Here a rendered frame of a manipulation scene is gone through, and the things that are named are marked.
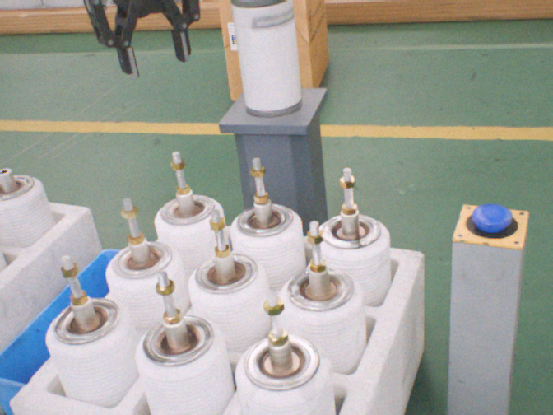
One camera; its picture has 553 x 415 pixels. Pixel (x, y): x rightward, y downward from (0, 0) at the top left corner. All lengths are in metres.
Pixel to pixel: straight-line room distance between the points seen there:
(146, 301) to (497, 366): 0.42
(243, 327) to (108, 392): 0.17
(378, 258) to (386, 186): 0.62
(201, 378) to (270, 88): 0.50
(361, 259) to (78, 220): 0.51
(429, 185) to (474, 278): 0.71
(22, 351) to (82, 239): 0.22
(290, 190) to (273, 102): 0.15
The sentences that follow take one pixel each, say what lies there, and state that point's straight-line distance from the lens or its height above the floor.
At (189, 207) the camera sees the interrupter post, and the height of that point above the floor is 0.26.
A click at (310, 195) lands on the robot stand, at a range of 1.12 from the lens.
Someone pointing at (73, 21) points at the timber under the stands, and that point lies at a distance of 2.90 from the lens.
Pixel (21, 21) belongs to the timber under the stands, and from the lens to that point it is 3.03.
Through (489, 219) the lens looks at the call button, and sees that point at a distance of 0.74.
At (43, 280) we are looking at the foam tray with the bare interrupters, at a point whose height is 0.14.
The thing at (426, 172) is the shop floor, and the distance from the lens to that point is 1.50.
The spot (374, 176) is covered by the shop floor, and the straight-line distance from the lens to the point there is 1.49.
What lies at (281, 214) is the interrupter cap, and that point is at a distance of 0.90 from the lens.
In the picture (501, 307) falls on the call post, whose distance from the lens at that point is 0.78.
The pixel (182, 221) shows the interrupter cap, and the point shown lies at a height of 0.25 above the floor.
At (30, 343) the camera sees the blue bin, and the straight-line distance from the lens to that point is 1.06.
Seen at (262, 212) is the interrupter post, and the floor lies 0.27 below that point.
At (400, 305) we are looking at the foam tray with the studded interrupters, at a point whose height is 0.18.
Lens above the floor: 0.73
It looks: 31 degrees down
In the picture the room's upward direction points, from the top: 7 degrees counter-clockwise
